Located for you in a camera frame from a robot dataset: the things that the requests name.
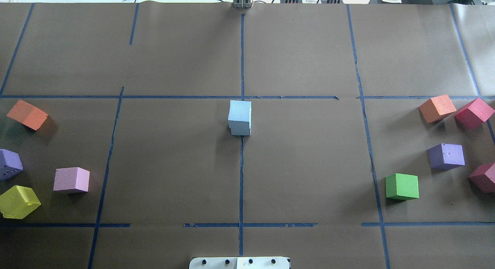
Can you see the crimson foam block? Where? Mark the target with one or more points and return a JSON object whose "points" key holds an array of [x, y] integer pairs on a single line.
{"points": [[474, 114]]}

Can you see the orange foam block right side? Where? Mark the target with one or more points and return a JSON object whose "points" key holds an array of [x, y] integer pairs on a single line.
{"points": [[437, 108]]}

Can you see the yellow foam block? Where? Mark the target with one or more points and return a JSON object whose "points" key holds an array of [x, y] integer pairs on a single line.
{"points": [[18, 202]]}

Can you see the purple foam block left side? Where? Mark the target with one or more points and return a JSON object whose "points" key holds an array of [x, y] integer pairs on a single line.
{"points": [[10, 164]]}

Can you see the light blue foam block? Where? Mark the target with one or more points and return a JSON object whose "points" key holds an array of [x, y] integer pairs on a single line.
{"points": [[240, 110], [240, 127]]}

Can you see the orange foam block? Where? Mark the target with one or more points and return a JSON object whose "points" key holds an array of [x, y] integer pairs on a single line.
{"points": [[28, 115], [437, 108]]}

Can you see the pink foam block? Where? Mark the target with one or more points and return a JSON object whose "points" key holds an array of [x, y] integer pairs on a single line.
{"points": [[71, 180]]}

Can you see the orange foam block left side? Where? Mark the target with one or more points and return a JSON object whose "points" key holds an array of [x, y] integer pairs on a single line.
{"points": [[28, 115]]}

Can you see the purple foam block right side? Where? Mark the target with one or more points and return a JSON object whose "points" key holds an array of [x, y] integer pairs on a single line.
{"points": [[446, 156]]}

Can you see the green foam block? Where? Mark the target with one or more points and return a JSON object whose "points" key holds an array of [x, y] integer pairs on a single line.
{"points": [[402, 187]]}

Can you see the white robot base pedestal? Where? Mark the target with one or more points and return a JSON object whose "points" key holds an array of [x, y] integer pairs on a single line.
{"points": [[269, 262]]}

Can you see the purple foam block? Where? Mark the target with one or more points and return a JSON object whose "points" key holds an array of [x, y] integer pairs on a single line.
{"points": [[10, 164], [446, 156]]}

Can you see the dark red foam block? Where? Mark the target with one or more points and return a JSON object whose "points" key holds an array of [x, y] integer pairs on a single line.
{"points": [[484, 177]]}

